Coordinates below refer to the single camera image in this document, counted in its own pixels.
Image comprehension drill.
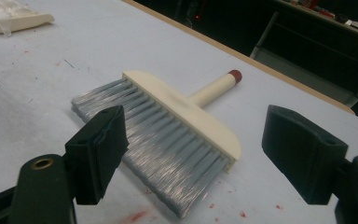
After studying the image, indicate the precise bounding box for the wooden table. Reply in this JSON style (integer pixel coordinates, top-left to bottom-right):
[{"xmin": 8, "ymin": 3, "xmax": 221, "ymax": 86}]
[{"xmin": 120, "ymin": 0, "xmax": 357, "ymax": 116}]

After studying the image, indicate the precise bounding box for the pile of white paper scraps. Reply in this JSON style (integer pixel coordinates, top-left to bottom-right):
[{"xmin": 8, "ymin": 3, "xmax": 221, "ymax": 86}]
[{"xmin": 0, "ymin": 0, "xmax": 34, "ymax": 21}]

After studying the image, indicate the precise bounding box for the white table mat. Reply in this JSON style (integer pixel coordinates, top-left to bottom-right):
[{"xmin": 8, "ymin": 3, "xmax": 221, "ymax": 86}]
[{"xmin": 0, "ymin": 0, "xmax": 358, "ymax": 224}]

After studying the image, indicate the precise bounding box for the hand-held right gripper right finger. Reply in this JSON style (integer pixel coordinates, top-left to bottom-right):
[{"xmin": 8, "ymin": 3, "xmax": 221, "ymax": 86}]
[{"xmin": 261, "ymin": 105, "xmax": 349, "ymax": 205}]

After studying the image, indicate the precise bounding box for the cream brush with grey bristles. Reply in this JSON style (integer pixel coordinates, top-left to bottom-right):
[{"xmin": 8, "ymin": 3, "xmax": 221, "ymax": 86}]
[{"xmin": 71, "ymin": 69, "xmax": 243, "ymax": 220}]

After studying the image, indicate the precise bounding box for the cream dustpan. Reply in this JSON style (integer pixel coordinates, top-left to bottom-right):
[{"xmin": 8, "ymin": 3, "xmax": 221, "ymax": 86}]
[{"xmin": 0, "ymin": 0, "xmax": 56, "ymax": 35}]

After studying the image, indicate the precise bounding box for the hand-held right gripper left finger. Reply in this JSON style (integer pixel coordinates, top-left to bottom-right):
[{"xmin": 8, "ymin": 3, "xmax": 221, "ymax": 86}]
[{"xmin": 64, "ymin": 105, "xmax": 130, "ymax": 205}]

